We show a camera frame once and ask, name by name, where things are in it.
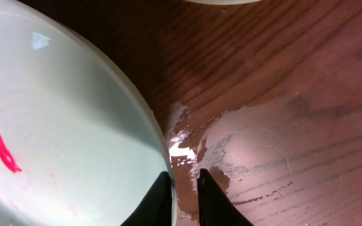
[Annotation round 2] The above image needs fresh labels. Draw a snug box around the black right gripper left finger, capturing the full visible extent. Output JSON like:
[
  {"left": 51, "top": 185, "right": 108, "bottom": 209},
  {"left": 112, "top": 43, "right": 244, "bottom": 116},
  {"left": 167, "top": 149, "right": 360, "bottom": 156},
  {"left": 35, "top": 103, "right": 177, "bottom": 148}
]
[{"left": 121, "top": 171, "right": 172, "bottom": 226}]

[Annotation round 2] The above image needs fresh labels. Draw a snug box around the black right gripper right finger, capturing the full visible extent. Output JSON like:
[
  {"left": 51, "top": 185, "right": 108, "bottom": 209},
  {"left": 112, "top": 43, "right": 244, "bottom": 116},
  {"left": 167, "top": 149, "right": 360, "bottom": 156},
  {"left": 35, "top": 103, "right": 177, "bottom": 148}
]
[{"left": 197, "top": 168, "right": 253, "bottom": 226}]

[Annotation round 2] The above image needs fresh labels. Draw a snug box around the light green plate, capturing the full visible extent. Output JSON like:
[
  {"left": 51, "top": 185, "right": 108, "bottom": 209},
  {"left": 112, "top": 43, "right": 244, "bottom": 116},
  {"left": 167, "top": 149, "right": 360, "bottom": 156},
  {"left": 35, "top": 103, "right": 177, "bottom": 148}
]
[{"left": 0, "top": 1, "right": 177, "bottom": 226}]

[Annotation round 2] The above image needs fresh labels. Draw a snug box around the yellow plate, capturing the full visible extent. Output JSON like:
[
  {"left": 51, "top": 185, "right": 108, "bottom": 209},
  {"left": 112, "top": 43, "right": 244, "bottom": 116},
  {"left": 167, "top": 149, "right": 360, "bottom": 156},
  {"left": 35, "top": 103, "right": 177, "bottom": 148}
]
[{"left": 185, "top": 0, "right": 261, "bottom": 5}]

